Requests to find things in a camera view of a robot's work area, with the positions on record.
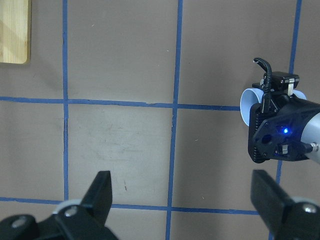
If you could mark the wooden mug tree stand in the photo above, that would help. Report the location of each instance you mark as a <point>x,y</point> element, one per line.
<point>15,31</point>

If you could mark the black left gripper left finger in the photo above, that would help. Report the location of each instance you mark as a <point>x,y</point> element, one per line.
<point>97,200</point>

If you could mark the light blue plastic cup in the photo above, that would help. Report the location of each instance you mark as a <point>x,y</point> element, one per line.
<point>253,96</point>

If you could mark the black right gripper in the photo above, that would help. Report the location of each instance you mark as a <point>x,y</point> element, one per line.
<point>297,118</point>

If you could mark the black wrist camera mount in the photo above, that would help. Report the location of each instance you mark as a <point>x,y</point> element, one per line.
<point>265,143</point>

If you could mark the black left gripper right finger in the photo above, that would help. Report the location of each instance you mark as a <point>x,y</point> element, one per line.
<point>283,215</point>

